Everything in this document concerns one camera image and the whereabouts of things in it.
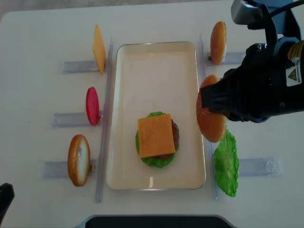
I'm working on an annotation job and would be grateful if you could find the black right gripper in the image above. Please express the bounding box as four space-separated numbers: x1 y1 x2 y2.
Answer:
200 41 304 123

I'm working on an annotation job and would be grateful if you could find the sesame top burger bun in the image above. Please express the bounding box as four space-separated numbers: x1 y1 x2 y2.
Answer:
196 74 228 143

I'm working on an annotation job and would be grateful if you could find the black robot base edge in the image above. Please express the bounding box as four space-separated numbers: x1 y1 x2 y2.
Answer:
85 216 231 228

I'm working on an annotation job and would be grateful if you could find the brown meat patty on burger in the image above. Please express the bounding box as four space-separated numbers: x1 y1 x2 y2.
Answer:
152 120 179 159

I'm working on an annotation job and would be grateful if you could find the upright green lettuce leaf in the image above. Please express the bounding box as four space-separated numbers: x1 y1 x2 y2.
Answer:
213 130 239 197

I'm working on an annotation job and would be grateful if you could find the orange cheese slice on burger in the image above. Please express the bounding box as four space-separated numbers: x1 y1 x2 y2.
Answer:
138 114 176 158

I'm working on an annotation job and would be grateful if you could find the green lettuce leaf on burger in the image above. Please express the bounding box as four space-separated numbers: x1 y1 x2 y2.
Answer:
135 112 175 168

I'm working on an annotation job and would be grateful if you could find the clear holder under lettuce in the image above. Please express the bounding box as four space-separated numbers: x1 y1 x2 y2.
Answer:
239 157 284 177

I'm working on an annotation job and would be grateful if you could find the upright red tomato slice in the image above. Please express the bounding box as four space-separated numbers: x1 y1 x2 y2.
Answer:
85 87 99 126

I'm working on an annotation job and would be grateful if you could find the upright orange cheese slice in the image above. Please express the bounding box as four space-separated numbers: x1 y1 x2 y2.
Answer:
92 24 106 76

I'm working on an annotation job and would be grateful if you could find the clear holder under tomato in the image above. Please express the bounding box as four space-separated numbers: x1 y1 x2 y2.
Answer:
49 113 92 128

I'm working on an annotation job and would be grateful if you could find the upright bread slice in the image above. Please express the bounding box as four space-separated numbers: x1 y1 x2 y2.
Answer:
67 134 90 187

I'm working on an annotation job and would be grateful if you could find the clear holder under cheese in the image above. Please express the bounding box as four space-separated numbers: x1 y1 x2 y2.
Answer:
61 61 100 74

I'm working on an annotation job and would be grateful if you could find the clear holder under bread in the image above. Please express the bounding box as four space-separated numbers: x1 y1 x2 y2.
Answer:
38 159 98 179

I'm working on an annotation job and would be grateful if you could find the clear holder under buns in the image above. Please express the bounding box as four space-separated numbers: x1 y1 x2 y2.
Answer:
204 52 246 66

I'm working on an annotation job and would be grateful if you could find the upright plain burger bun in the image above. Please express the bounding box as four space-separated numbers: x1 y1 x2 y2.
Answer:
210 21 227 66

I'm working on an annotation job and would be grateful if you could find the cream rectangular metal tray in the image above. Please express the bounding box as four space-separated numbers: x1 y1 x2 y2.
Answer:
106 41 206 190

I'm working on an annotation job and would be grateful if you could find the black left robot gripper tip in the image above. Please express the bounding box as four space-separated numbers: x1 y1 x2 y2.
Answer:
0 183 15 225

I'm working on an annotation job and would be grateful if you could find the right long clear acrylic rail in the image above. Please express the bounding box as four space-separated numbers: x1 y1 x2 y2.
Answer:
199 33 218 200

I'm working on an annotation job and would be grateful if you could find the long clear acrylic rail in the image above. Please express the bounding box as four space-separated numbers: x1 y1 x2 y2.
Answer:
95 38 114 203
199 33 218 200

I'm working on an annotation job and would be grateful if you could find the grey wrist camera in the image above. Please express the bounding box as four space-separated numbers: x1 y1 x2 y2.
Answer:
231 0 263 25

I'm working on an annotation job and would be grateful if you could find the left long clear acrylic rail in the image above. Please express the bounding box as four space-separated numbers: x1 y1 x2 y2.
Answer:
95 38 114 203

